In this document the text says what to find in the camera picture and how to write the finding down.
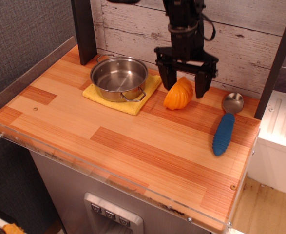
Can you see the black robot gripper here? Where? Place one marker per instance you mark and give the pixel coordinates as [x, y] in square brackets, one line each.
[187, 54]

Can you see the orange plastic half orange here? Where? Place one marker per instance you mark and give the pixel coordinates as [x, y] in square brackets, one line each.
[179, 95]

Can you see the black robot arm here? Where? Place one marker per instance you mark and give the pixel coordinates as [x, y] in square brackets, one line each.
[184, 13]

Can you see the stainless steel pot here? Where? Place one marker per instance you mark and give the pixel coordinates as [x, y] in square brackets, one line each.
[120, 79]

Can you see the yellow folded cloth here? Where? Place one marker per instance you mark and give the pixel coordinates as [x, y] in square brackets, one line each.
[132, 108]

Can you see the white toy sink unit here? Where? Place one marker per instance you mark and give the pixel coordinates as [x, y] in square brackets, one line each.
[268, 161]

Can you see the clear acrylic front guard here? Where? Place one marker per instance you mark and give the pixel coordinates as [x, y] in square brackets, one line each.
[164, 162]

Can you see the stainless steel toy fridge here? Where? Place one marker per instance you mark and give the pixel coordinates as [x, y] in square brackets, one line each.
[88, 206]

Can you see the orange toy at corner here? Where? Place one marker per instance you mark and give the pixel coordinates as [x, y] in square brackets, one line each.
[13, 229]

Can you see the blue handled metal spoon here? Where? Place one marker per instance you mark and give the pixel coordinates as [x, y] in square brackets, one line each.
[232, 104]

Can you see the dark right vertical post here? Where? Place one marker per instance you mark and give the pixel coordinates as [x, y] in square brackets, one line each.
[272, 78]

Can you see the dark vertical post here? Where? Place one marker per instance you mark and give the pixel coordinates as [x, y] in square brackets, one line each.
[272, 78]
[85, 32]

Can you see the dark left vertical post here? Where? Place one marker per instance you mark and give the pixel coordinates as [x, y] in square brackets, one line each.
[85, 32]

